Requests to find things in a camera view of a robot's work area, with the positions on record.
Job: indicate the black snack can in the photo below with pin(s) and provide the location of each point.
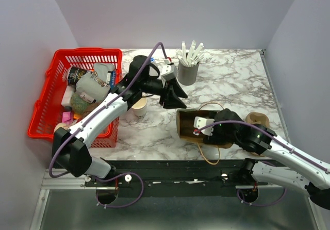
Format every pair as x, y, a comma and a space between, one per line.
74, 74

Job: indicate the white soap block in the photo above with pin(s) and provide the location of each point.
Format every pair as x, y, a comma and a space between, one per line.
66, 99

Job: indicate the pink small box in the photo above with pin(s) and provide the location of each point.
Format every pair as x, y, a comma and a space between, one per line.
67, 117

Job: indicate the white wrapped straws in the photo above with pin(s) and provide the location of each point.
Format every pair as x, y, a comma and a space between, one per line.
190, 57

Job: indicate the red plastic basket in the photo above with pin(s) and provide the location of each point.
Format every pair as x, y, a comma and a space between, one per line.
48, 109

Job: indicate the grey cloth pouch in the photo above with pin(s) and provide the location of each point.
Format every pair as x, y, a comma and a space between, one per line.
93, 87

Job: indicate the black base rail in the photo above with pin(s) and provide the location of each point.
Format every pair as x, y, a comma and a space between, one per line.
179, 178

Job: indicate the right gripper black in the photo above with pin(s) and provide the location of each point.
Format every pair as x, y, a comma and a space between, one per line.
214, 138

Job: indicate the brown cardboard cup carrier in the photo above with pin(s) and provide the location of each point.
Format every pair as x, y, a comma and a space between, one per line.
257, 118

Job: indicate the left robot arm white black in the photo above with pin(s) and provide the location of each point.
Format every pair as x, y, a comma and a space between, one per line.
71, 146

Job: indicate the green paper bag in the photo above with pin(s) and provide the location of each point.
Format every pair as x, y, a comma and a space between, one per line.
184, 126

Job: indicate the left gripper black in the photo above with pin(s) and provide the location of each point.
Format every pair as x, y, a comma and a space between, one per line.
171, 101

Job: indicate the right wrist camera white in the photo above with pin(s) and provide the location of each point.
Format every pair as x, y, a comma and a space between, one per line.
200, 124

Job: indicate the blue flat box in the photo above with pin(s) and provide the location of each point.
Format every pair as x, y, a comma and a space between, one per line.
112, 78

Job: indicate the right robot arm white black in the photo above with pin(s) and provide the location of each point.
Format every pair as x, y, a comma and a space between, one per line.
300, 171

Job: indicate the green scrub sponge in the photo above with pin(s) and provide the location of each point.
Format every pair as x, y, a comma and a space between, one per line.
78, 104

